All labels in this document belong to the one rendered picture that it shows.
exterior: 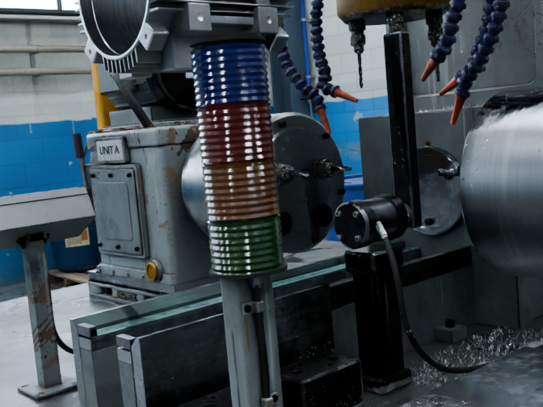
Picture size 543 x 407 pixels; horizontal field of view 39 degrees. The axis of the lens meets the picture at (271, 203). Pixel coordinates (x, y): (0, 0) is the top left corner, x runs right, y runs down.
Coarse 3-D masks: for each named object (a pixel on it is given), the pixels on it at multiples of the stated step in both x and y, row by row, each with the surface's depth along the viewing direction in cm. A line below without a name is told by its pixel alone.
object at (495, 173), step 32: (512, 96) 97; (480, 128) 96; (512, 128) 92; (480, 160) 94; (512, 160) 91; (480, 192) 94; (512, 192) 91; (480, 224) 95; (512, 224) 92; (480, 256) 99; (512, 256) 95
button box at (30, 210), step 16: (48, 192) 108; (64, 192) 110; (80, 192) 111; (0, 208) 103; (16, 208) 104; (32, 208) 106; (48, 208) 107; (64, 208) 108; (80, 208) 110; (0, 224) 102; (16, 224) 103; (32, 224) 105; (48, 224) 106; (64, 224) 109; (80, 224) 111; (0, 240) 104; (16, 240) 107; (48, 240) 112
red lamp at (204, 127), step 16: (208, 112) 59; (224, 112) 59; (240, 112) 59; (256, 112) 59; (208, 128) 59; (224, 128) 59; (240, 128) 59; (256, 128) 59; (208, 144) 60; (224, 144) 59; (240, 144) 59; (256, 144) 59; (272, 144) 61; (208, 160) 60; (224, 160) 59; (240, 160) 59; (256, 160) 60
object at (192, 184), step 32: (288, 128) 135; (320, 128) 140; (192, 160) 140; (288, 160) 134; (320, 160) 138; (192, 192) 139; (288, 192) 134; (320, 192) 140; (288, 224) 134; (320, 224) 139
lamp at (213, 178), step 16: (272, 160) 61; (208, 176) 60; (224, 176) 59; (240, 176) 59; (256, 176) 60; (272, 176) 61; (208, 192) 61; (224, 192) 60; (240, 192) 59; (256, 192) 60; (272, 192) 61; (208, 208) 61; (224, 208) 60; (240, 208) 60; (256, 208) 60; (272, 208) 61
